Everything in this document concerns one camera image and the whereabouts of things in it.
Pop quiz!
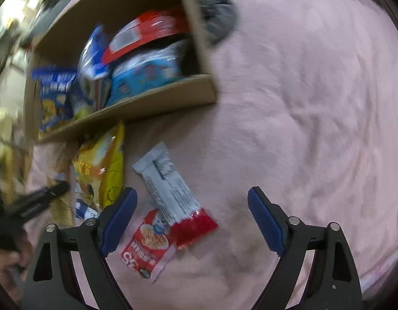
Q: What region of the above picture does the yellow snack packet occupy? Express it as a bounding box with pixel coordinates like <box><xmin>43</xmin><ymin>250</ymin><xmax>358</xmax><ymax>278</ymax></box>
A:
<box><xmin>72</xmin><ymin>120</ymin><xmax>126</xmax><ymax>211</ymax></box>

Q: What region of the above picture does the light blue snack packet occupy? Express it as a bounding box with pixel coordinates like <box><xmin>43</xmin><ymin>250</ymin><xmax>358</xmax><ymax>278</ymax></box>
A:
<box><xmin>106</xmin><ymin>44</ymin><xmax>187</xmax><ymax>106</ymax></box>

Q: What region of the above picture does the white red snack bar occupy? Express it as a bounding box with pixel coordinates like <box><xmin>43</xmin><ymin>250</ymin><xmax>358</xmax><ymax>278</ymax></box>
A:
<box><xmin>132</xmin><ymin>141</ymin><xmax>219</xmax><ymax>251</ymax></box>

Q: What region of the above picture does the red snack packet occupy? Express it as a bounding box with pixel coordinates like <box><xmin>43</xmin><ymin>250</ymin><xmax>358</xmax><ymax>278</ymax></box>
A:
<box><xmin>101</xmin><ymin>9</ymin><xmax>190</xmax><ymax>66</ymax></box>

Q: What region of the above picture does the red pink snack pouch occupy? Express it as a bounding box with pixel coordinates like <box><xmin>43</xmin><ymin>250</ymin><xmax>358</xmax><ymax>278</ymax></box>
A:
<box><xmin>121</xmin><ymin>209</ymin><xmax>177</xmax><ymax>285</ymax></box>

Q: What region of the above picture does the dark grey checked cloth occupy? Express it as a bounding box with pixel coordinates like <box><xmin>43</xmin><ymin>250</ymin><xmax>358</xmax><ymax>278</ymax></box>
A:
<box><xmin>189</xmin><ymin>0</ymin><xmax>239</xmax><ymax>45</ymax></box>

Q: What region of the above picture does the person's left hand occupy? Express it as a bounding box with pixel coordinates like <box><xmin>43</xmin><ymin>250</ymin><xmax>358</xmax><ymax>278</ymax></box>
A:
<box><xmin>0</xmin><ymin>229</ymin><xmax>35</xmax><ymax>298</ymax></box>

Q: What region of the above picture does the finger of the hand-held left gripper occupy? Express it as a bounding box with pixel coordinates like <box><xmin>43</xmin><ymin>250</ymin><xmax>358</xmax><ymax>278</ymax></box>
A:
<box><xmin>37</xmin><ymin>181</ymin><xmax>71</xmax><ymax>208</ymax></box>

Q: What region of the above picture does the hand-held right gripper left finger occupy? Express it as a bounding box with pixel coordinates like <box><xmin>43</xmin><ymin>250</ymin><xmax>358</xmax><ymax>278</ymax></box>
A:
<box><xmin>22</xmin><ymin>187</ymin><xmax>138</xmax><ymax>310</ymax></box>

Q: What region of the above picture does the navy snack packet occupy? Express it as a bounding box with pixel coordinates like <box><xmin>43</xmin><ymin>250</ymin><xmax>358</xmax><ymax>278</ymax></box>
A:
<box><xmin>74</xmin><ymin>199</ymin><xmax>100</xmax><ymax>221</ymax></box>

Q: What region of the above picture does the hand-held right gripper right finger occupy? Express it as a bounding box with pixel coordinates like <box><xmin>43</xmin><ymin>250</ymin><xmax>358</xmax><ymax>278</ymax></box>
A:
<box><xmin>247</xmin><ymin>186</ymin><xmax>364</xmax><ymax>310</ymax></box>

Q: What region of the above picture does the blue white snack packet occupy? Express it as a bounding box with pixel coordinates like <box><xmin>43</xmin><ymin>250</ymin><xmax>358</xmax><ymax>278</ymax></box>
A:
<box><xmin>77</xmin><ymin>24</ymin><xmax>111</xmax><ymax>111</ymax></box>

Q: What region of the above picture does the brown cardboard box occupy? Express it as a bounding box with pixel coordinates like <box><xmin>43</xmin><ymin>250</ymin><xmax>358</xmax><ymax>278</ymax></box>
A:
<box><xmin>24</xmin><ymin>0</ymin><xmax>219</xmax><ymax>143</ymax></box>

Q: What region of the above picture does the blue cartoon snack packet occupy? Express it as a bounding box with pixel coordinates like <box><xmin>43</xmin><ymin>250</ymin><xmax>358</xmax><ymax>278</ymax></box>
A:
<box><xmin>30</xmin><ymin>67</ymin><xmax>77</xmax><ymax>134</ymax></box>

